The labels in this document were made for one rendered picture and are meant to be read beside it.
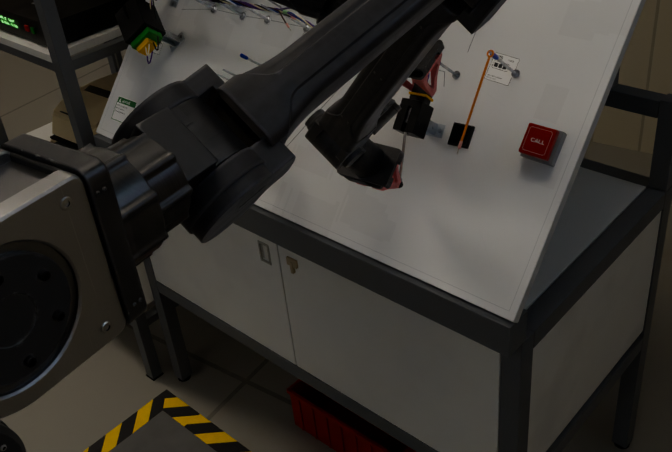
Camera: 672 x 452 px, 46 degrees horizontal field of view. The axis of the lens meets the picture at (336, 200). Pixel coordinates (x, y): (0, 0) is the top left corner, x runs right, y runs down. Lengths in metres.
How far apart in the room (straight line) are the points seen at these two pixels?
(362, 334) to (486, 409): 0.30
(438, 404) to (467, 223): 0.42
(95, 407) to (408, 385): 1.19
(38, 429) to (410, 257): 1.48
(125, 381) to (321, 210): 1.25
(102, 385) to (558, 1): 1.81
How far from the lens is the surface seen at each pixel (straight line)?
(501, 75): 1.39
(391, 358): 1.62
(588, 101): 1.32
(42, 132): 2.64
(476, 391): 1.51
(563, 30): 1.38
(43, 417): 2.59
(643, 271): 1.83
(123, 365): 2.65
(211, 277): 2.00
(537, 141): 1.29
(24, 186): 0.50
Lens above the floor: 1.73
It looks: 33 degrees down
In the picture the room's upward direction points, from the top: 6 degrees counter-clockwise
